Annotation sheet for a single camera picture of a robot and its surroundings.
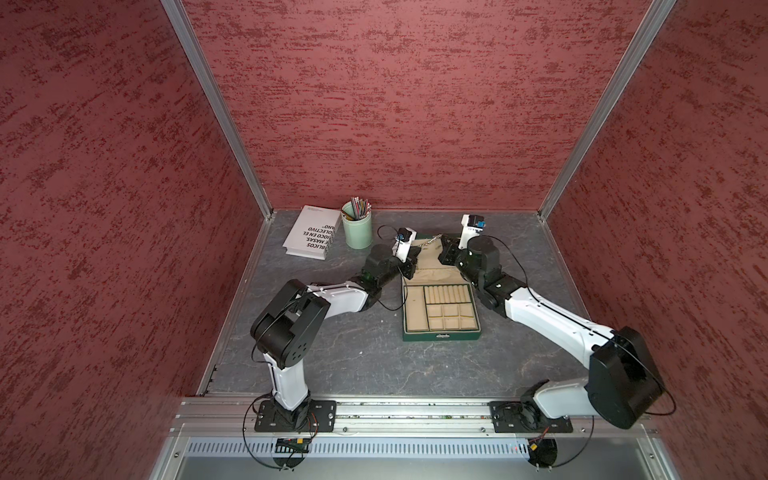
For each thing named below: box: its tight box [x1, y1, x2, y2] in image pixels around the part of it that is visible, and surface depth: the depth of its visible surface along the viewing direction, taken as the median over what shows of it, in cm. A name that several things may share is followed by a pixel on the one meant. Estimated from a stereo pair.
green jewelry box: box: [401, 234, 482, 342], surface depth 90 cm
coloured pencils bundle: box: [342, 196, 372, 221], surface depth 105 cm
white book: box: [282, 204, 342, 260], surface depth 109 cm
